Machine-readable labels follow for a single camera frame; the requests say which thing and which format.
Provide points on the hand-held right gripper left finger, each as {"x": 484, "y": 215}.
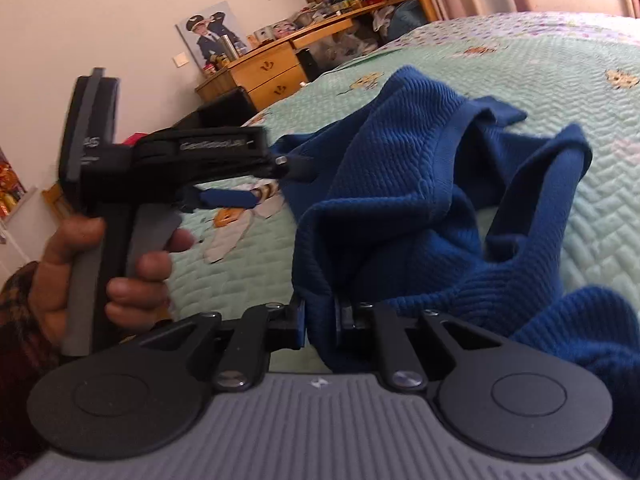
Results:
{"x": 299, "y": 322}

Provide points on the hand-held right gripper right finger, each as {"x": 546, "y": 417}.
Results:
{"x": 341, "y": 322}

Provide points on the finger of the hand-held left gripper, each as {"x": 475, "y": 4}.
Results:
{"x": 297, "y": 167}
{"x": 225, "y": 197}

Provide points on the blue knit sweater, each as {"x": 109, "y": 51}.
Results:
{"x": 400, "y": 185}

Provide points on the person's left forearm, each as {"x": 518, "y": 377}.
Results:
{"x": 20, "y": 365}

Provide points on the person's left hand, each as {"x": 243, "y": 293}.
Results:
{"x": 52, "y": 270}

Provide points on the pink red cloth pile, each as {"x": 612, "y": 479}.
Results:
{"x": 134, "y": 139}

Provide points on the black box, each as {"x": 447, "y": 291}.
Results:
{"x": 307, "y": 65}

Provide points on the wooden desk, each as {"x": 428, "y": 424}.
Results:
{"x": 265, "y": 67}

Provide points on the white plastic bag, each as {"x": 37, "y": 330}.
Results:
{"x": 382, "y": 20}

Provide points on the blue bag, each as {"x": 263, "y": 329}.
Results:
{"x": 407, "y": 17}

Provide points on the green quilted bedspread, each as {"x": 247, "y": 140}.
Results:
{"x": 550, "y": 85}

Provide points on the colourful wall hanging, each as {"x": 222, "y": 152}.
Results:
{"x": 10, "y": 185}

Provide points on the white light switch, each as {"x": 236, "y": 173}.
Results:
{"x": 180, "y": 59}

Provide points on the wall poster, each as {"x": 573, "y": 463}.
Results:
{"x": 210, "y": 30}

